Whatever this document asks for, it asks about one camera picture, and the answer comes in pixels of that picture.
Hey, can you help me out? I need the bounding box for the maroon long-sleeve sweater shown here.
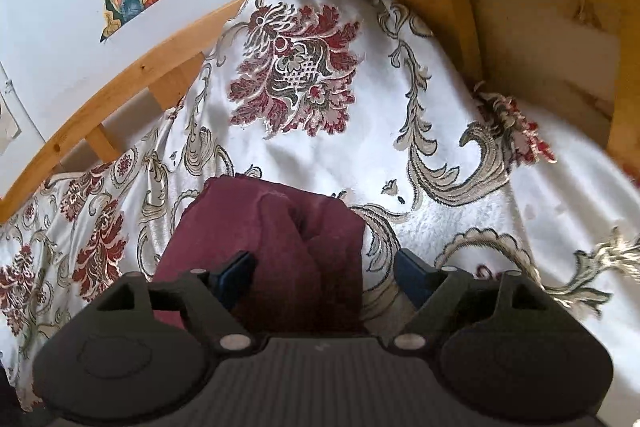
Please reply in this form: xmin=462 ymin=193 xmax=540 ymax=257
xmin=153 ymin=176 xmax=366 ymax=336

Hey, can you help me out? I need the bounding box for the white floral satin bedspread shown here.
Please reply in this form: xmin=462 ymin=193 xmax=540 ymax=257
xmin=1 ymin=0 xmax=639 ymax=426

